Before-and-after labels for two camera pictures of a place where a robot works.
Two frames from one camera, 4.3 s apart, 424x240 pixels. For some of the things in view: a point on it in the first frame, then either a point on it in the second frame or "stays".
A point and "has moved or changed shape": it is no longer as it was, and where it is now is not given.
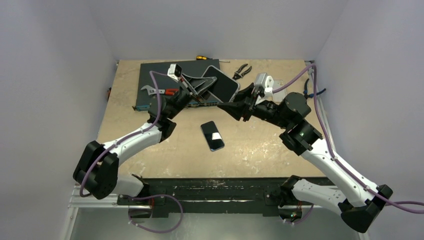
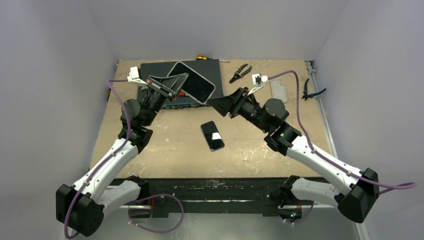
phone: x=225 y=88 has moved or changed shape
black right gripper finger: x=237 y=109 to x=223 y=104
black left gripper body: x=189 y=90 to x=157 y=89
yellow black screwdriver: x=202 y=57 stays
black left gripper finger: x=200 y=85 to x=171 y=85
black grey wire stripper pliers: x=238 y=75 stays
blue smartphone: x=214 y=138 stays
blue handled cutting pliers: x=310 y=95 stays
